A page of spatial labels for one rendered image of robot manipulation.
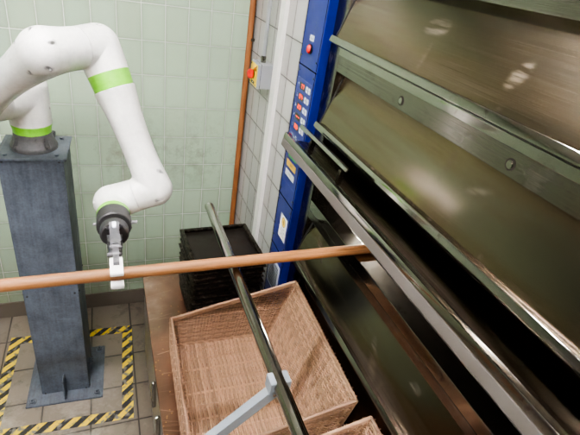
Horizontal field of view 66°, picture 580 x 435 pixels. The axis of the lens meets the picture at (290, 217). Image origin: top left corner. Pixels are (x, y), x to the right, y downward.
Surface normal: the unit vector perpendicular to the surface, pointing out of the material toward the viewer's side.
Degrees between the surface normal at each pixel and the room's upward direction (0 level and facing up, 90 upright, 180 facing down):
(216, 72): 90
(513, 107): 70
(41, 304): 90
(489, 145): 90
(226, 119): 90
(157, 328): 0
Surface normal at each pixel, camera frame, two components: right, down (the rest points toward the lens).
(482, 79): -0.82, -0.24
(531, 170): -0.93, 0.05
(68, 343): 0.30, 0.52
